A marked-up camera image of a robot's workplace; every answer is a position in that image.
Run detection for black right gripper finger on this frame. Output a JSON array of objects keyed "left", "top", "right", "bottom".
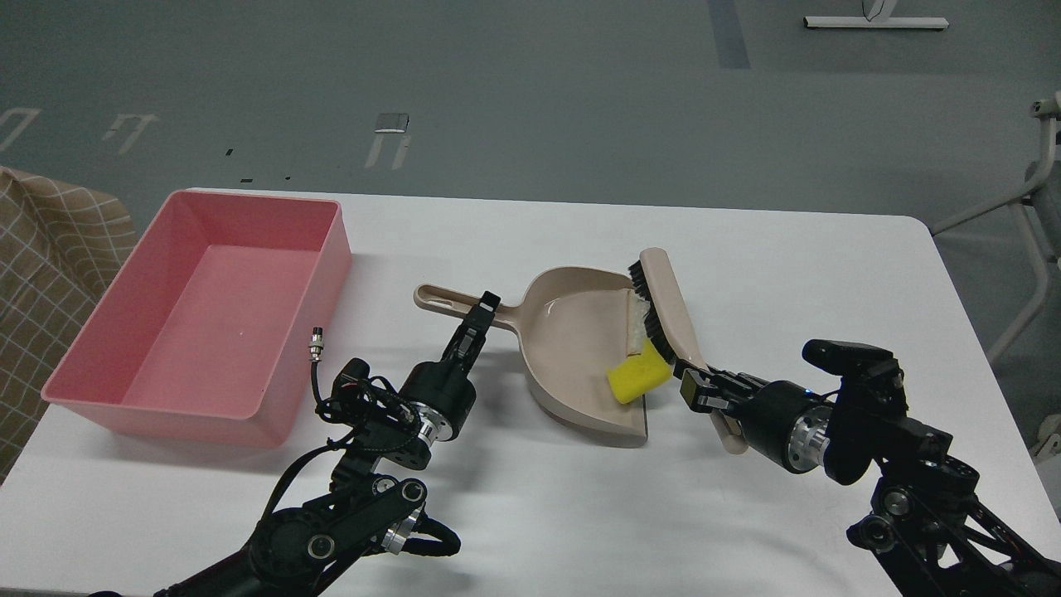
[
  {"left": 680, "top": 369, "right": 733, "bottom": 412},
  {"left": 705, "top": 371, "right": 767, "bottom": 391}
]

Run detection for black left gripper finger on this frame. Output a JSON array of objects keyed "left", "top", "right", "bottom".
[
  {"left": 472, "top": 291, "right": 501, "bottom": 349},
  {"left": 446, "top": 308, "right": 482, "bottom": 354}
]

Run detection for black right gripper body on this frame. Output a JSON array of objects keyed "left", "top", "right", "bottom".
[{"left": 719, "top": 374, "right": 832, "bottom": 473}]

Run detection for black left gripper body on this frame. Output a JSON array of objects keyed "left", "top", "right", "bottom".
[{"left": 400, "top": 341, "right": 479, "bottom": 444}]

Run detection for yellow sponge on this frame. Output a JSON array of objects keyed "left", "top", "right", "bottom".
[{"left": 605, "top": 339, "right": 673, "bottom": 405}]

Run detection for beige plastic dustpan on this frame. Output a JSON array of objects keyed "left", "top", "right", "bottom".
[{"left": 413, "top": 265, "right": 649, "bottom": 449}]

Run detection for beige brush black bristles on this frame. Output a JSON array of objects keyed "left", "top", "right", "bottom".
[{"left": 627, "top": 247, "right": 749, "bottom": 456}]

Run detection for bread slice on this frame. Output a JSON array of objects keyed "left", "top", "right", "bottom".
[{"left": 625, "top": 294, "right": 651, "bottom": 357}]

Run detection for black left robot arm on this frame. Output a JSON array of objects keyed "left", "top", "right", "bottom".
[{"left": 162, "top": 292, "right": 501, "bottom": 596}]

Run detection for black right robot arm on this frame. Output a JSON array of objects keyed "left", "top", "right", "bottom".
[{"left": 675, "top": 339, "right": 1060, "bottom": 596}]

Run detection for pink plastic bin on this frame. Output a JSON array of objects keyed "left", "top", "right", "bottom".
[{"left": 41, "top": 190, "right": 352, "bottom": 449}]

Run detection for grey floor socket plate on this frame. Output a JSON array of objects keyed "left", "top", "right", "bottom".
[{"left": 373, "top": 113, "right": 410, "bottom": 133}]

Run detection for grey office chair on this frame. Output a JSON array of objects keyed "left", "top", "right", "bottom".
[{"left": 928, "top": 91, "right": 1061, "bottom": 457}]

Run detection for white desk foot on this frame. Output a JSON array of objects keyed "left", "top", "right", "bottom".
[{"left": 802, "top": 1, "right": 950, "bottom": 32}]

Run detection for brown checkered cloth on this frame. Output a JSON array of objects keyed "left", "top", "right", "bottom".
[{"left": 1, "top": 166, "right": 138, "bottom": 476}]

